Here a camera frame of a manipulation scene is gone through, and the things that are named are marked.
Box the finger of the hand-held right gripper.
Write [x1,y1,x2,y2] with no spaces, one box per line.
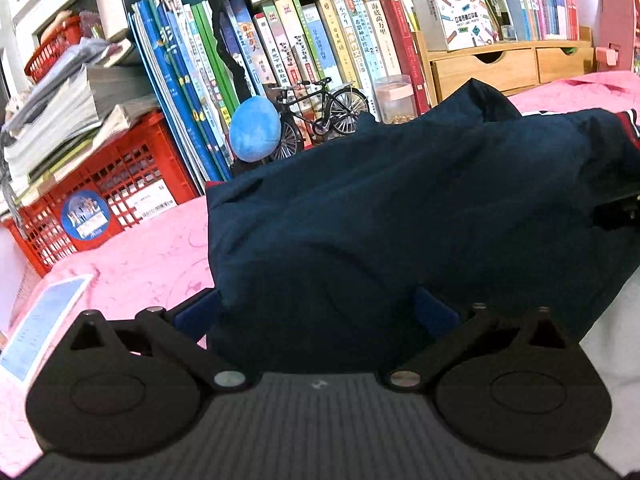
[592,188,640,231]

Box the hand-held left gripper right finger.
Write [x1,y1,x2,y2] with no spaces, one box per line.
[383,286,579,392]

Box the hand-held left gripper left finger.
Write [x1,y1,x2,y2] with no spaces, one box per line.
[54,288,249,393]

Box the navy and white jacket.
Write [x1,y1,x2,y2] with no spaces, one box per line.
[205,77,640,478]

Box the pink rabbit print towel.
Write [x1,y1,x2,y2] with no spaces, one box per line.
[0,72,640,480]

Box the light blue notebook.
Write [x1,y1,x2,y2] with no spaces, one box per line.
[0,274,96,386]

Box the red plastic crate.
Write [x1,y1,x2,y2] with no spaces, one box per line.
[2,110,198,278]

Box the wooden drawer organizer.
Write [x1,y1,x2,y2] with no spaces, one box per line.
[412,27,596,106]

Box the white paper bag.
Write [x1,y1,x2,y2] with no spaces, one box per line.
[0,222,43,333]

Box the pink triangular house model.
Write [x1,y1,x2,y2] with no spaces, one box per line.
[595,0,640,76]

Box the blue plush ball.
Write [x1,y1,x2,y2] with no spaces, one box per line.
[229,97,283,162]

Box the row of tall blue workbooks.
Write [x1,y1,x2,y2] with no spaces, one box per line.
[129,0,241,196]

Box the clear jar with pink lid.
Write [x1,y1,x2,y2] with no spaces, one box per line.
[372,75,418,125]

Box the black model bicycle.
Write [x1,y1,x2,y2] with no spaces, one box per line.
[267,77,371,162]

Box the stack of paper workbooks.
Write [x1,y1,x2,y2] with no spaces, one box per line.
[0,40,161,211]

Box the white patterned cardboard box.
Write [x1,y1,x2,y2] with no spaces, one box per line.
[412,0,498,52]

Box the row of paperback books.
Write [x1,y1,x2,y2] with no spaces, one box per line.
[222,0,432,116]

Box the small red basket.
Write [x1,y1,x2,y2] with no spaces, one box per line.
[24,15,83,83]

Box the white framed window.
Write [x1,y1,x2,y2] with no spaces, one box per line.
[0,0,126,76]

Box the black fabric strap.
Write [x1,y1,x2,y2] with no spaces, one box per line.
[212,0,261,108]

